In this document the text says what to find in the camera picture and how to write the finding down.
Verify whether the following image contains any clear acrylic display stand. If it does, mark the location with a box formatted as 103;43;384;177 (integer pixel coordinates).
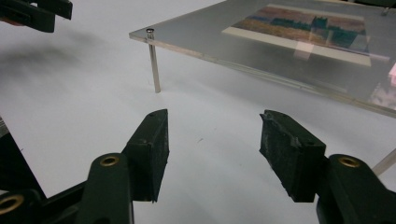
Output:
129;0;396;176

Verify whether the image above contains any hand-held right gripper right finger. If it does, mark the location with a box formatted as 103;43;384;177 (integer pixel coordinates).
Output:
259;109;328;203

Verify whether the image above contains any landscape painting card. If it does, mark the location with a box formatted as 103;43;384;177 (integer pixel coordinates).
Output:
221;3;373;68

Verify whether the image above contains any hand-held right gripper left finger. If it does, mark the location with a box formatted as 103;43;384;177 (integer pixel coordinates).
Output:
121;108;171;203

